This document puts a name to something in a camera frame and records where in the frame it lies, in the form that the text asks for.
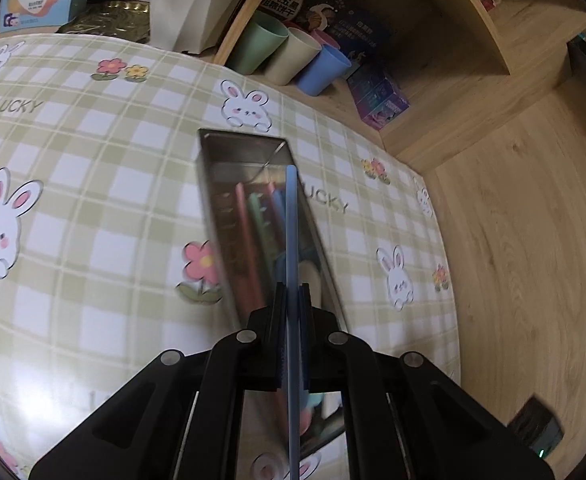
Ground dark blue printed box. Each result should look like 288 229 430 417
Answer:
300 0 394 81

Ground wooden shelf unit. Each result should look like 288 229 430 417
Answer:
213 0 511 176

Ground single light blue chopstick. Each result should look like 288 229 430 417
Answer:
285 164 302 480

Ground cream cup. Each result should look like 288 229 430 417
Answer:
262 26 323 87

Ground red roses in white pot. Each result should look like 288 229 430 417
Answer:
149 0 294 55

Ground pile of pastel chopsticks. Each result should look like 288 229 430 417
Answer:
233 182 274 306

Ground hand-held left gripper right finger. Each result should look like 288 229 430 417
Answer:
298 284 556 480

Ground blue spoon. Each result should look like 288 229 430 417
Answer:
267 184 290 288

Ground blue cup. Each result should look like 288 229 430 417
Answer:
293 43 352 97

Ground metal utensil tray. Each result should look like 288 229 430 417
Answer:
197 128 351 456

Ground gold decorative tray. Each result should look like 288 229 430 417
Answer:
55 1 152 45

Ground pink cup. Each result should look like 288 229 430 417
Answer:
310 29 341 51

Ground small purple box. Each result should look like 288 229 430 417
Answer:
345 66 410 132

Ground green cup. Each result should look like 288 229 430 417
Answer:
225 10 290 76

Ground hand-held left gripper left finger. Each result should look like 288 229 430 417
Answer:
29 282 289 480

